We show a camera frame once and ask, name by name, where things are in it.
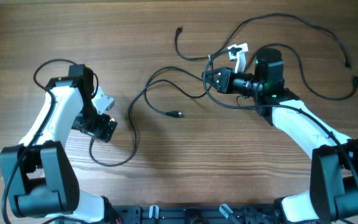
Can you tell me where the right camera cable black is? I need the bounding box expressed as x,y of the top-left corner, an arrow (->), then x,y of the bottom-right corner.
202,46 -> 358,224

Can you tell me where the camera cable black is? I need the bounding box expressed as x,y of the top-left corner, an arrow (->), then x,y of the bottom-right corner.
202,46 -> 358,224
1,58 -> 79,224

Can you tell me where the left camera cable black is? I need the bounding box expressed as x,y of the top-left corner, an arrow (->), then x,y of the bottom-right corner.
1,58 -> 79,224

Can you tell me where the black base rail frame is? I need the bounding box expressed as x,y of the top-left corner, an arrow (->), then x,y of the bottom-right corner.
113,204 -> 283,224

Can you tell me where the separated thin black cable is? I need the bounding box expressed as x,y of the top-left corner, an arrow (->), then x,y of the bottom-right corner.
174,12 -> 352,68

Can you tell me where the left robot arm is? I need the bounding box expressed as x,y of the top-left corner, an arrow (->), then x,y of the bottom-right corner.
0,63 -> 122,223

